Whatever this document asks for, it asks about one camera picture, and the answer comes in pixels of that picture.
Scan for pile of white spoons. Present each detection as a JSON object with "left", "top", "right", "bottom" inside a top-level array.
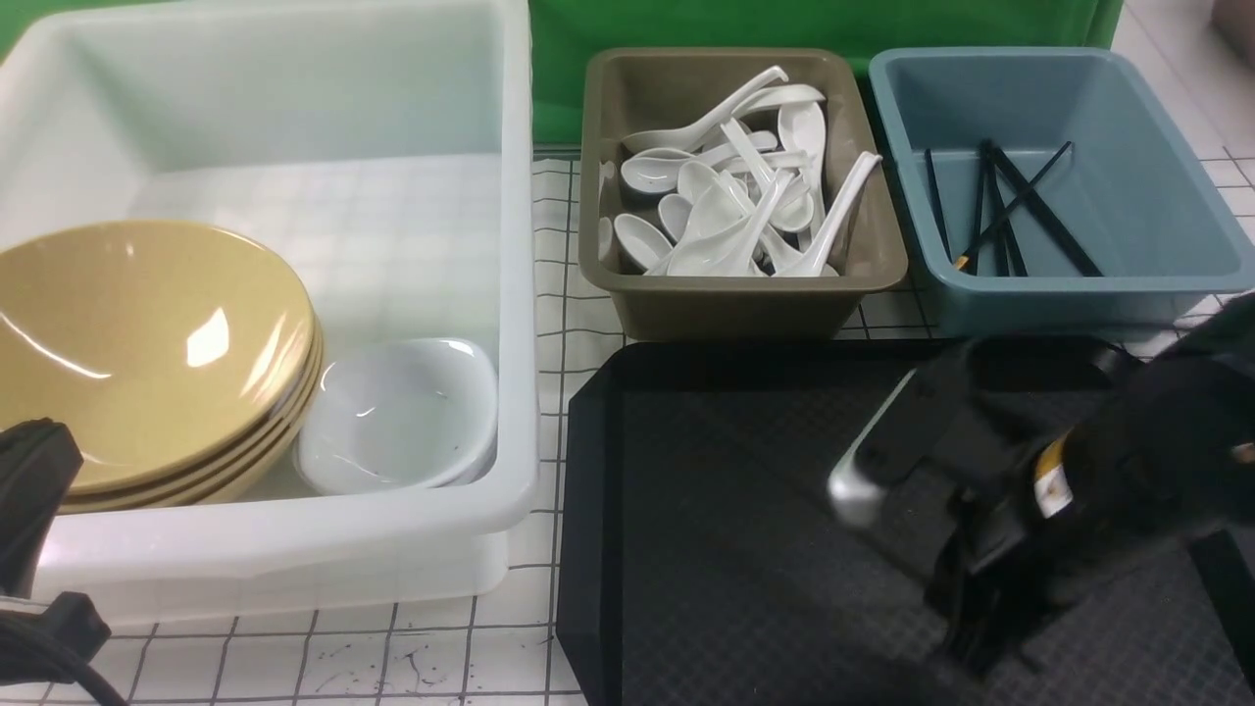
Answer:
[{"left": 596, "top": 66, "right": 881, "bottom": 278}]

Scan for large white plastic tub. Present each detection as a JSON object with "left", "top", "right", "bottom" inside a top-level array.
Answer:
[{"left": 3, "top": 1, "right": 538, "bottom": 623}]

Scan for green backdrop cloth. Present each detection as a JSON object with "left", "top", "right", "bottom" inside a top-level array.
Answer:
[{"left": 0, "top": 0, "right": 1124, "bottom": 148}]

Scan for stacked tan bowls in tub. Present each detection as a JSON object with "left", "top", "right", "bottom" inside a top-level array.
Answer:
[{"left": 58, "top": 322, "right": 326, "bottom": 515}]

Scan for blue chopstick bin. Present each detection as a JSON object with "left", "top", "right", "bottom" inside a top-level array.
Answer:
[{"left": 868, "top": 46, "right": 1252, "bottom": 339}]

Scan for tan noodle bowl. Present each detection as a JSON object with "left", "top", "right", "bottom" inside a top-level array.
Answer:
[{"left": 1, "top": 219, "right": 318, "bottom": 493}]

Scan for white square side dish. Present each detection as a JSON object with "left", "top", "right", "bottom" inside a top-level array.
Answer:
[{"left": 297, "top": 339, "right": 499, "bottom": 448}]

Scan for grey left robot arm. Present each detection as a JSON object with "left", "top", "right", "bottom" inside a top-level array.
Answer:
[{"left": 1, "top": 419, "right": 112, "bottom": 686}]

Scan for white dishes in tub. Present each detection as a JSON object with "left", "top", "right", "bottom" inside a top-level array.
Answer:
[{"left": 294, "top": 434, "right": 496, "bottom": 497}]

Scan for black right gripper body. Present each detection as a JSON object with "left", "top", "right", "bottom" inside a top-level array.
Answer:
[{"left": 828, "top": 339, "right": 1089, "bottom": 678}]

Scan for black serving tray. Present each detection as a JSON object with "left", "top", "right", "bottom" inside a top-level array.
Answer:
[{"left": 556, "top": 339, "right": 1252, "bottom": 705}]

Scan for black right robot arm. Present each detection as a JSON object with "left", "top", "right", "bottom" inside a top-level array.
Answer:
[{"left": 828, "top": 293, "right": 1252, "bottom": 678}]

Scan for olive brown spoon bin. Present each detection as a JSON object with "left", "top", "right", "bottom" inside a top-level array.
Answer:
[{"left": 579, "top": 48, "right": 907, "bottom": 341}]

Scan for black chopstick gold band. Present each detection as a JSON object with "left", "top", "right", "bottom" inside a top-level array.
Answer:
[{"left": 954, "top": 139, "right": 1073, "bottom": 277}]

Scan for black chopsticks in blue bin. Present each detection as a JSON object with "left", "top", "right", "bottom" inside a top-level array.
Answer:
[{"left": 922, "top": 139, "right": 1104, "bottom": 278}]

